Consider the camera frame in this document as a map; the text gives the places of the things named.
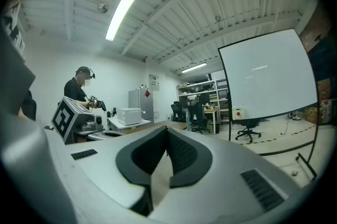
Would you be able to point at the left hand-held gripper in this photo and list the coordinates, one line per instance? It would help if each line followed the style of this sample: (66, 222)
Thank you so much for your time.
(63, 117)

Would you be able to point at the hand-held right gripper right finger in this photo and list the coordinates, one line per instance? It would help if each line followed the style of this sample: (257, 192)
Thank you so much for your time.
(189, 162)

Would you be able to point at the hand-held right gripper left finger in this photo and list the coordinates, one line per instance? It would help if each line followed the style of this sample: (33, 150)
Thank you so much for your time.
(137, 165)

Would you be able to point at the small litter scrap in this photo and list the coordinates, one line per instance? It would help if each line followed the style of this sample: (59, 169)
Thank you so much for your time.
(294, 173)

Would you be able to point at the white side table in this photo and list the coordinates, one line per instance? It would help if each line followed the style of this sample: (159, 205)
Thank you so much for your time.
(137, 125)

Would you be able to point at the round wooden table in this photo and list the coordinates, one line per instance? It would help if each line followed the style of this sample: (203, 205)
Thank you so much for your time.
(168, 125)

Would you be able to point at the black office chair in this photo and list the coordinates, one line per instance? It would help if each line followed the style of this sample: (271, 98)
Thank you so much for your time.
(248, 132)
(177, 111)
(198, 115)

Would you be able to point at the white microwave oven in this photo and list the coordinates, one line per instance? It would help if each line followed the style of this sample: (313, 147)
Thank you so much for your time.
(129, 116)

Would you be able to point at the small wooden desk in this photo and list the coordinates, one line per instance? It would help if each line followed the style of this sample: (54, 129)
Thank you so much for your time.
(212, 111)

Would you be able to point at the grey refrigerator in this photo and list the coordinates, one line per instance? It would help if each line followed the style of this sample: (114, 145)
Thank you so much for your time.
(140, 104)

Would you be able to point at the person's grey shirt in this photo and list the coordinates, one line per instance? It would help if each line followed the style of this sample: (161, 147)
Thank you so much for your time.
(13, 72)

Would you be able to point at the white box with red button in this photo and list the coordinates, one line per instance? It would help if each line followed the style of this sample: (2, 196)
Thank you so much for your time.
(238, 113)

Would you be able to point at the white shelf unit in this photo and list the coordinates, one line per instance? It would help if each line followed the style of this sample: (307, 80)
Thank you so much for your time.
(208, 88)

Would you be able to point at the ceiling tube light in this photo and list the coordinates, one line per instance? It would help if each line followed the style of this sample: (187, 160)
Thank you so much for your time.
(120, 16)
(193, 67)

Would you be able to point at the white rolling whiteboard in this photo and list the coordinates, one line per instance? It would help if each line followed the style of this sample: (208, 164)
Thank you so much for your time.
(266, 75)

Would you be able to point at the silver ceiling dome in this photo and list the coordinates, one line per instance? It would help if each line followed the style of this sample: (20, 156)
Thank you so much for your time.
(102, 8)

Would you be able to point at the pile of cardboard boxes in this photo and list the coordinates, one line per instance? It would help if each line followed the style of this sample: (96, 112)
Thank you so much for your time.
(318, 112)

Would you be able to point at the grey wall poster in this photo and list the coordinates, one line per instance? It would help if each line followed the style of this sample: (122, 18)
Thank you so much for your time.
(154, 82)

